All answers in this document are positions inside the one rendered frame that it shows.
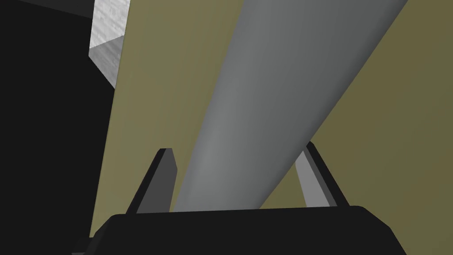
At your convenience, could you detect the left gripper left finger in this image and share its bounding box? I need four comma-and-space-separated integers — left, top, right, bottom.
125, 148, 178, 215

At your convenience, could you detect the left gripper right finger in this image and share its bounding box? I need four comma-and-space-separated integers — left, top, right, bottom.
295, 141, 350, 208

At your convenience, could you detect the grey bar handle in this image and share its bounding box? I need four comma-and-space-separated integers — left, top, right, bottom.
172, 0, 409, 213

